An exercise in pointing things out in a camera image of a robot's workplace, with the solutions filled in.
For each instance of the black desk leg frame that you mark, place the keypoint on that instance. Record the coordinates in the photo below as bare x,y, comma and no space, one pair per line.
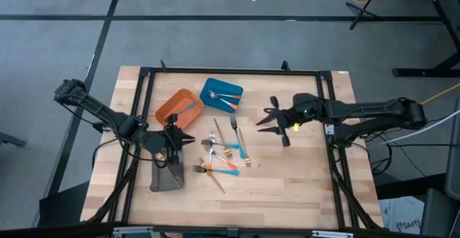
445,11

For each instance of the dark chair leg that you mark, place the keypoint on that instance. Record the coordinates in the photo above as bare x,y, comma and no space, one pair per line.
10,139

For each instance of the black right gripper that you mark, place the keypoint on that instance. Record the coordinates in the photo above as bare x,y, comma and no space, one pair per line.
285,119

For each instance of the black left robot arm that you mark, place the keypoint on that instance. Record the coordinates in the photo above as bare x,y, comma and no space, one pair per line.
104,114

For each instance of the black aluminium table frame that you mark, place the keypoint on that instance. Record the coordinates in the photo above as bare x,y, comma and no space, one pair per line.
233,71

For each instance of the white cardboard box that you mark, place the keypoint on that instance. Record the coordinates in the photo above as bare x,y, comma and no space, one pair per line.
402,216

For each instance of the orange plastic bin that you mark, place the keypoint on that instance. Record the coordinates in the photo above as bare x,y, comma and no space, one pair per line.
178,99

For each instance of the black desk foot bar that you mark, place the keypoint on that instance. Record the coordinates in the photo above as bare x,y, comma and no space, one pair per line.
409,187

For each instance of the blue plastic bin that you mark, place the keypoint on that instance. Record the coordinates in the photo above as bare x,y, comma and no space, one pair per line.
223,86

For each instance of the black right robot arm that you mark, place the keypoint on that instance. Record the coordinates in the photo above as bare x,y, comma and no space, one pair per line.
370,112

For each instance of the black tripod stand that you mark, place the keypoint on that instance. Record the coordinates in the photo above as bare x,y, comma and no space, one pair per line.
359,13

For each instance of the grey plastic bin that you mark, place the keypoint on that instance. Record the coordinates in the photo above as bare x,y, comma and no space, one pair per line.
161,180

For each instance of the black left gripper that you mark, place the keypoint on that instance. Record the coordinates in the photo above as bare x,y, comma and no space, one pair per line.
172,141

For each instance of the silver metal bracket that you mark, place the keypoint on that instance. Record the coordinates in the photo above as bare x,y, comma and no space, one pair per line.
133,231
332,234

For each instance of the yellow gripper tag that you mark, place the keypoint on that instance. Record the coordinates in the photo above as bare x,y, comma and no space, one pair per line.
296,126

